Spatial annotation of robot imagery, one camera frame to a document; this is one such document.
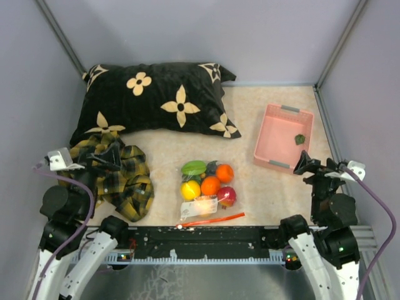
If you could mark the white cable duct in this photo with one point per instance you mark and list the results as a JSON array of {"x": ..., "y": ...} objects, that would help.
[{"x": 116, "y": 259}]

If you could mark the yellow-orange peach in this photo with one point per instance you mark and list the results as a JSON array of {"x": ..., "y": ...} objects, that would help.
[{"x": 206, "y": 206}]

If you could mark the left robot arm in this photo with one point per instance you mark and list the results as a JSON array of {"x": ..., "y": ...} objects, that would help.
[{"x": 60, "y": 242}]

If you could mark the dark grape bunch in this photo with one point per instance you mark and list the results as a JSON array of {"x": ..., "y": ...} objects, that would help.
[{"x": 211, "y": 168}]

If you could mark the red apple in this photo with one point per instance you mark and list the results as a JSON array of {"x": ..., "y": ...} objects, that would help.
[{"x": 226, "y": 197}]

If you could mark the orange tangerine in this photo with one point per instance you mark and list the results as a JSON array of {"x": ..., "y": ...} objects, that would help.
[
  {"x": 210, "y": 186},
  {"x": 225, "y": 173}
]

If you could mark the black floral pillow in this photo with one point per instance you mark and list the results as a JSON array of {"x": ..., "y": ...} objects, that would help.
[{"x": 179, "y": 96}]

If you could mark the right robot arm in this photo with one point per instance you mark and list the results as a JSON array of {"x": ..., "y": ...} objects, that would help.
[{"x": 330, "y": 256}]

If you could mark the clear zip top bag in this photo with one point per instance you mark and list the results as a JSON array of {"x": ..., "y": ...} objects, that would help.
[{"x": 188, "y": 214}]

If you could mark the yellow lemon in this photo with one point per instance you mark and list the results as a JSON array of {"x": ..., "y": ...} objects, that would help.
[{"x": 190, "y": 190}]

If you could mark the pink plastic basket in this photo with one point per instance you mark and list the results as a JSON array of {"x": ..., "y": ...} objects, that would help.
[{"x": 275, "y": 147}]

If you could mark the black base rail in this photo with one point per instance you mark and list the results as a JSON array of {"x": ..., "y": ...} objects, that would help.
[{"x": 195, "y": 242}]

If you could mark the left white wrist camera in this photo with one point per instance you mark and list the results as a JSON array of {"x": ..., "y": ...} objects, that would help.
[{"x": 61, "y": 160}]

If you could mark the loose green leaf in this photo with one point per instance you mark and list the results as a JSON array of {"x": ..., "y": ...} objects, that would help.
[{"x": 300, "y": 139}]

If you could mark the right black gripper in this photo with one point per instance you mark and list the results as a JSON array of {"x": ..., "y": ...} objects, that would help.
[{"x": 305, "y": 163}]

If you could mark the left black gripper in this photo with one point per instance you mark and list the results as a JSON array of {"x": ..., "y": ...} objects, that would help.
[{"x": 110, "y": 157}]

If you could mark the green leaf fruit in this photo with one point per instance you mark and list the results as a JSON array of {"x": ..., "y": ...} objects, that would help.
[{"x": 192, "y": 168}]

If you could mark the yellow plaid shirt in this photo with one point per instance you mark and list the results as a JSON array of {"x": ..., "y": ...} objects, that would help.
[{"x": 130, "y": 189}]

